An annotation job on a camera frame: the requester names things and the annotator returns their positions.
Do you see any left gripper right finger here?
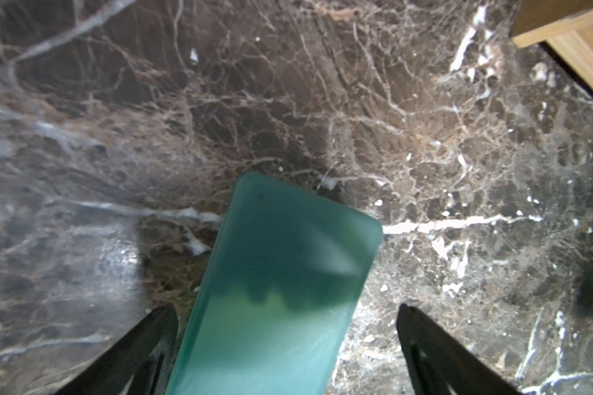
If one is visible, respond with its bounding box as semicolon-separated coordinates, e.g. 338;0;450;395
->
396;304;519;394

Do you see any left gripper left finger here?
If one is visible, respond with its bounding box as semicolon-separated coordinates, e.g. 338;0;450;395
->
57;304;178;394

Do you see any dark green pencil case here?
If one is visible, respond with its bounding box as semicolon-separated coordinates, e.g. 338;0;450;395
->
166;172;383;394

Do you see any wooden three-tier shelf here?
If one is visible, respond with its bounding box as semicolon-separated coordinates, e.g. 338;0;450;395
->
511;0;593;91

